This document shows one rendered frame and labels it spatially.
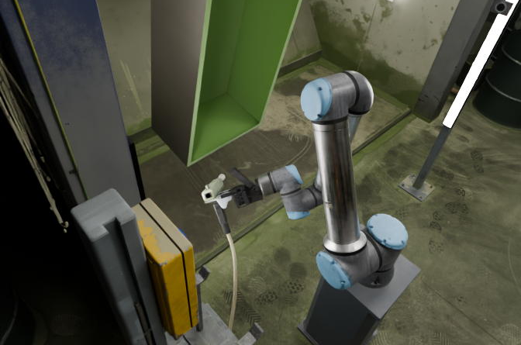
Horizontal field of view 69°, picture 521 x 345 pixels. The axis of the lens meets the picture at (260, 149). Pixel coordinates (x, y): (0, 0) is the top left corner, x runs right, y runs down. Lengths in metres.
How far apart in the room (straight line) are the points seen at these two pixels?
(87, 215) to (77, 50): 0.50
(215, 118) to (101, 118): 1.49
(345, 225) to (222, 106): 1.46
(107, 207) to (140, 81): 2.48
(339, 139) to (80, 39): 0.74
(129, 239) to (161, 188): 2.16
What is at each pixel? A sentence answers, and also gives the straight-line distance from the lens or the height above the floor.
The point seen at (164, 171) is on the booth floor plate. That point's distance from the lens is 2.77.
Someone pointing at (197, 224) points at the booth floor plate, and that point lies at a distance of 2.45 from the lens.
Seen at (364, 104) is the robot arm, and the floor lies 1.34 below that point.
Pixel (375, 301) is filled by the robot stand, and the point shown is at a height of 0.64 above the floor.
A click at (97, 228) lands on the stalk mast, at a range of 0.49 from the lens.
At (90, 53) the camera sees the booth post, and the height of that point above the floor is 1.58.
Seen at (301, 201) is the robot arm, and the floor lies 0.84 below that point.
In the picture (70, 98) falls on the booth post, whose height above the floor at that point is 1.49.
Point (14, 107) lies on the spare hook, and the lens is 1.03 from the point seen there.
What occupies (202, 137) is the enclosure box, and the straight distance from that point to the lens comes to 2.34.
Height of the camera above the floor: 2.02
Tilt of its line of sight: 43 degrees down
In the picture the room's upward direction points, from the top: 5 degrees clockwise
